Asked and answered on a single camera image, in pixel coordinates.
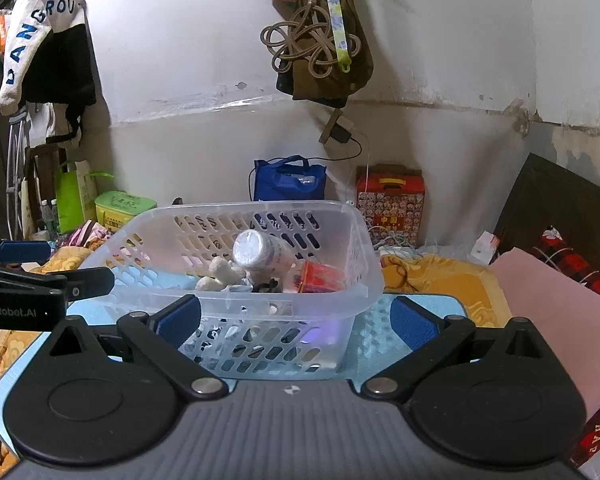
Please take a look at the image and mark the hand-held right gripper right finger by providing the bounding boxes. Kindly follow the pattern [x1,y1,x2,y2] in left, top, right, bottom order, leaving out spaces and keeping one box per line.
[360,296,567,404]

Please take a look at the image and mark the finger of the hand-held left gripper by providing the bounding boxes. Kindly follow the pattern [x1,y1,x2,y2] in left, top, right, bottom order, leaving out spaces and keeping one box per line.
[0,239,52,265]
[0,265,116,307]

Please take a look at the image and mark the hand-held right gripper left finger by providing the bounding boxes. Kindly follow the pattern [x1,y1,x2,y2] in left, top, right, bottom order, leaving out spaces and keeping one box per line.
[32,294,229,403]

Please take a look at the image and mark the beige plush toy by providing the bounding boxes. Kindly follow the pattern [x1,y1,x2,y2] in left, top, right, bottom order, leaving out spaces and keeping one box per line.
[194,255,247,292]

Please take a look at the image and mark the clear plastic basket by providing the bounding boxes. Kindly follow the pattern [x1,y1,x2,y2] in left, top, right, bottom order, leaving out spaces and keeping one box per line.
[77,200,385,381]

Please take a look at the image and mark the white plastic bottle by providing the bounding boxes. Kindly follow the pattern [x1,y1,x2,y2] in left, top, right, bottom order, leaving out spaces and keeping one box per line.
[231,229,307,282]

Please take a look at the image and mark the red paper cup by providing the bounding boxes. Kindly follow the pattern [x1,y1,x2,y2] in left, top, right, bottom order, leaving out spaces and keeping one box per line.
[295,258,349,295]

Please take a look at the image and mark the light blue mat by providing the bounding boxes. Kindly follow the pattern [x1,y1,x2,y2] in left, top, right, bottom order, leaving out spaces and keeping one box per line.
[0,292,469,441]

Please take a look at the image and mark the clear water bottles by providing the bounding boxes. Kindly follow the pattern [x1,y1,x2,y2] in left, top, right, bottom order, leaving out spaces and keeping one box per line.
[39,198,61,241]

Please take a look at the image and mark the yellow patterned bedsheet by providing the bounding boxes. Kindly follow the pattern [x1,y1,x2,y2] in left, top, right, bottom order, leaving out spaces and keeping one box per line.
[0,245,514,480]

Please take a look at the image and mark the green shopping bag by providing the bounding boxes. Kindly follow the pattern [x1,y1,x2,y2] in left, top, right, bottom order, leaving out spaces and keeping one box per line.
[54,159,115,234]

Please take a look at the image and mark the yellow-green box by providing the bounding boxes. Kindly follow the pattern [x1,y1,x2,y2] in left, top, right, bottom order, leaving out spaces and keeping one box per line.
[94,190,159,234]

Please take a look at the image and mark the metal crutches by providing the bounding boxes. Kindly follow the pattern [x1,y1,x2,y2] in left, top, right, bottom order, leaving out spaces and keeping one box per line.
[4,106,32,242]

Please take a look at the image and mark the small white box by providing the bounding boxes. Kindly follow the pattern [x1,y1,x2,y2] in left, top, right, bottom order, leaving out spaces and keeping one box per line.
[469,230,502,267]

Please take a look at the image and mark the red patterned gift box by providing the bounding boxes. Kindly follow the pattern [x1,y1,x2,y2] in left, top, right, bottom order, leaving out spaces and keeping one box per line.
[355,163,426,249]

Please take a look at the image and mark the pink blanket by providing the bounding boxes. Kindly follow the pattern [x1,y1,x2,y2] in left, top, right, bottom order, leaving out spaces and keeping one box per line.
[489,247,600,412]

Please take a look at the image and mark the blue tote bag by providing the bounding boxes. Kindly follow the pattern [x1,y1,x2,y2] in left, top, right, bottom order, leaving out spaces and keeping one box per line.
[252,155,328,205]

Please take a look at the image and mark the red plaid cloth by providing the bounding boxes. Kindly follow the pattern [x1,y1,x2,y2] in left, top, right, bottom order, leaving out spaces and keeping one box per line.
[531,226,600,307]

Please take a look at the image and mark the dark wooden headboard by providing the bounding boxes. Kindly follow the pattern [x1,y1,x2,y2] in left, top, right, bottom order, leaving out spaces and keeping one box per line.
[492,153,600,307]

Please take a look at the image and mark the black power adapter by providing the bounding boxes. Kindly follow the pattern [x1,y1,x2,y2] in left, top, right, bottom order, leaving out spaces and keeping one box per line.
[318,109,354,147]

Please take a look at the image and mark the red printed cloth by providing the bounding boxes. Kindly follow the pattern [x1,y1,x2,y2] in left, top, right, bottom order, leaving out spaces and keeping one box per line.
[569,399,600,469]

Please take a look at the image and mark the white and black jacket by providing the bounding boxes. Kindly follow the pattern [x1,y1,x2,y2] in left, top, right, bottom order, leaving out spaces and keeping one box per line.
[0,0,99,149]

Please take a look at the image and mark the brown hanging bag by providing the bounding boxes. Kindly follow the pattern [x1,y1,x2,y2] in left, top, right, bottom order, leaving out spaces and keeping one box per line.
[275,0,375,109]

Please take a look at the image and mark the white cables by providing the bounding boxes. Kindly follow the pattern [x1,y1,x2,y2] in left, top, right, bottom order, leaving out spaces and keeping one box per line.
[369,224,432,262]

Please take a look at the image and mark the coiled beige rope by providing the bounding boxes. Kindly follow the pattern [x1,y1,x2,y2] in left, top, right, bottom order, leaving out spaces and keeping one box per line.
[259,4,352,79]

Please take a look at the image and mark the yellow-green patterned strap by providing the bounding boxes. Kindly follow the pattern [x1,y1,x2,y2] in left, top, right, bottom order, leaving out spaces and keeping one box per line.
[319,0,353,74]

